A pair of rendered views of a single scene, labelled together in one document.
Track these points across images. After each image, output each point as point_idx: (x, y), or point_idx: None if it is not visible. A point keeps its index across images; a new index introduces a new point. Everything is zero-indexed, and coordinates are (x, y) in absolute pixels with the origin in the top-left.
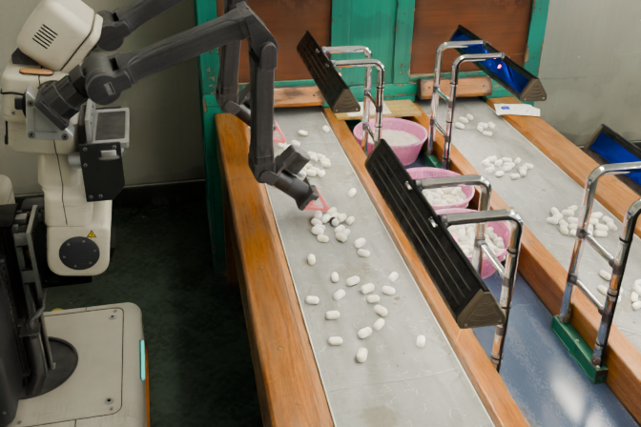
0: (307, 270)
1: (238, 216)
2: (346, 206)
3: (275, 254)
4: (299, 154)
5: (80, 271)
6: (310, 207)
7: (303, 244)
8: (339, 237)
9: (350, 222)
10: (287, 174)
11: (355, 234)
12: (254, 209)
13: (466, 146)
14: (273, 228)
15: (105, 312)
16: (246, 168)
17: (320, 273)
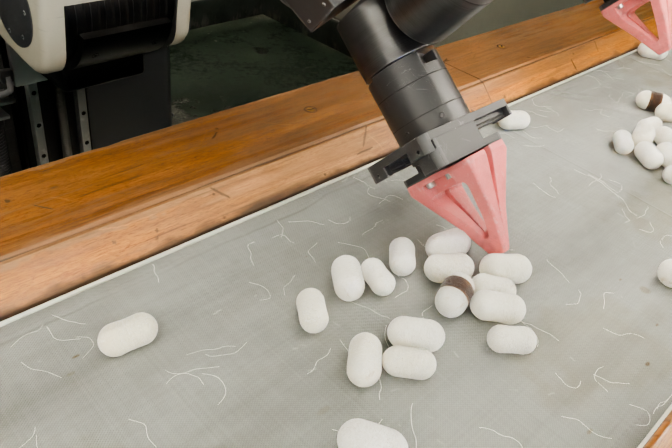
0: (62, 355)
1: (262, 103)
2: (600, 295)
3: (81, 223)
4: None
5: (18, 47)
6: (430, 197)
7: (249, 279)
8: (348, 354)
9: (496, 346)
10: (391, 27)
11: (443, 402)
12: (327, 114)
13: None
14: (268, 177)
15: None
16: (503, 58)
17: (54, 407)
